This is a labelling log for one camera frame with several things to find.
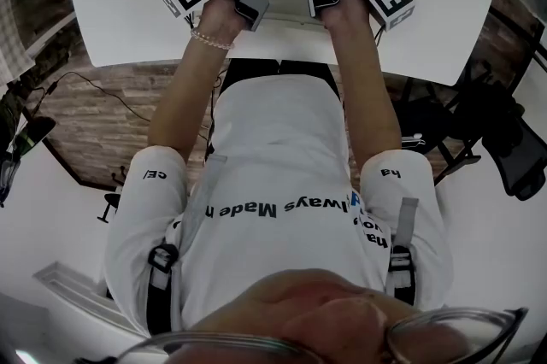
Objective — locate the white printed shirt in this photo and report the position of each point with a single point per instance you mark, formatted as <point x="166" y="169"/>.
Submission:
<point x="278" y="183"/>

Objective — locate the person's left forearm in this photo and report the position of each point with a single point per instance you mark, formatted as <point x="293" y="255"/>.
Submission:
<point x="192" y="84"/>

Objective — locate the thin-rimmed glasses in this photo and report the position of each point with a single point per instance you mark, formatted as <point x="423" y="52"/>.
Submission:
<point x="470" y="317"/>

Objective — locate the black trousers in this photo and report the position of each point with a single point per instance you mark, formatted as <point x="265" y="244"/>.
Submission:
<point x="260" y="69"/>

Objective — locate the small black stand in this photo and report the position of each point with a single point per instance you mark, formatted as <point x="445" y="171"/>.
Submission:
<point x="110" y="200"/>

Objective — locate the person's right forearm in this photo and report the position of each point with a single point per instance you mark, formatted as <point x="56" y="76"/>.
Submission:
<point x="367" y="89"/>

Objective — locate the checked grey cloth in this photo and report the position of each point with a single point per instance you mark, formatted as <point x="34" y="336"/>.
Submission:
<point x="10" y="37"/>

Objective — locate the black office chair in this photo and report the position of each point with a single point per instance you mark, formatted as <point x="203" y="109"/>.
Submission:
<point x="519" y="157"/>

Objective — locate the black table frame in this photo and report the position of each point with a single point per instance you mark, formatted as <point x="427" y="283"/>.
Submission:
<point x="453" y="148"/>

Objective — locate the person's face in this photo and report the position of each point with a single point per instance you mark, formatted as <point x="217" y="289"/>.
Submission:
<point x="333" y="324"/>

